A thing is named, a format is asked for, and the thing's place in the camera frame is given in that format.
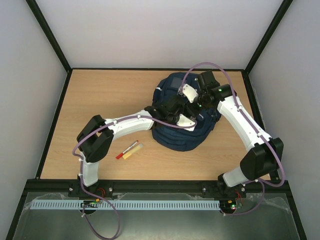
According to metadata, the navy blue student backpack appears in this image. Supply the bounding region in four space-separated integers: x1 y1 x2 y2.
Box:
146 72 222 152

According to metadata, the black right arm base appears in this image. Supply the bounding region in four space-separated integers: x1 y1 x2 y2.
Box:
201 174 247 215

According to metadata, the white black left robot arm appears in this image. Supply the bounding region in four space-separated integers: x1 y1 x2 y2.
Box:
72 100 196 187

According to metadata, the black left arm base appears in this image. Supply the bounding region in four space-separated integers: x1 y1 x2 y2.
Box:
68 177 115 211

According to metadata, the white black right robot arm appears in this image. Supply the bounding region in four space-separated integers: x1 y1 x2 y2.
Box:
181 71 284 196

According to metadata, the yellow highlighter pen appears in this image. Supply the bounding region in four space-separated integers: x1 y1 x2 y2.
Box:
122 143 144 160

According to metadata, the red cap white marker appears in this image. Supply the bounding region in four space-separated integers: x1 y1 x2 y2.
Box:
115 140 139 160

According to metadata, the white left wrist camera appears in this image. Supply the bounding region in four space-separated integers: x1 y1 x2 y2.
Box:
176 114 197 132

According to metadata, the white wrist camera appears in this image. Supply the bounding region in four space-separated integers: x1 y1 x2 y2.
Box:
176 114 197 132
178 84 199 103

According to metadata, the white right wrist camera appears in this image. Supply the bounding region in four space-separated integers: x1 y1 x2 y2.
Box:
178 84 199 103

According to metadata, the light blue slotted cable duct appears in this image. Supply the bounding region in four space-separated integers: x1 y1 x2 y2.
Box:
30 199 221 211

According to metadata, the black aluminium frame rail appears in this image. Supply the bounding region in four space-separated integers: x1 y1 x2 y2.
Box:
24 178 291 197

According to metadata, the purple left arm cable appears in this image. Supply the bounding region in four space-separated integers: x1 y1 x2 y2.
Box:
71 116 196 239

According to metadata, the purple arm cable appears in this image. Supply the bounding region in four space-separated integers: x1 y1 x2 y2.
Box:
71 116 196 239
178 61 286 217

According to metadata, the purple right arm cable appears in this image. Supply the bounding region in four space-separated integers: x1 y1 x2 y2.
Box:
178 61 286 217

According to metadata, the black right corner post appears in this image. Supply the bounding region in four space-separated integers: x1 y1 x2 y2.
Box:
244 0 295 73

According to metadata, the black corner post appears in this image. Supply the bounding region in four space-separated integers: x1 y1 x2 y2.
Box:
25 0 72 73
244 0 295 73

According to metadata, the black left corner post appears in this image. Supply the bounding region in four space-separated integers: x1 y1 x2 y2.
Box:
25 0 72 73

